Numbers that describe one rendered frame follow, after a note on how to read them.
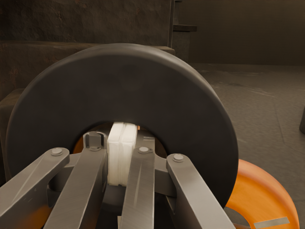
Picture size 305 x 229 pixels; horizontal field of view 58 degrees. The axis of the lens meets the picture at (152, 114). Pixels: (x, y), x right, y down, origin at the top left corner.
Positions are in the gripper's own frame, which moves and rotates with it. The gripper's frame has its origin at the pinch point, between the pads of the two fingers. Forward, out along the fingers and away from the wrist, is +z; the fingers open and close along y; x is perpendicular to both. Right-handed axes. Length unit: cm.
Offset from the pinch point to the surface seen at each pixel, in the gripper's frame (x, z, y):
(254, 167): -6.8, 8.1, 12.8
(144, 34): 3.1, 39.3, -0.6
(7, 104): -5.6, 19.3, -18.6
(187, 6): 11, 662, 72
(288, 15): 4, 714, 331
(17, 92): -5.5, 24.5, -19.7
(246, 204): -9.8, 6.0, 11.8
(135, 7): 7.8, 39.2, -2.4
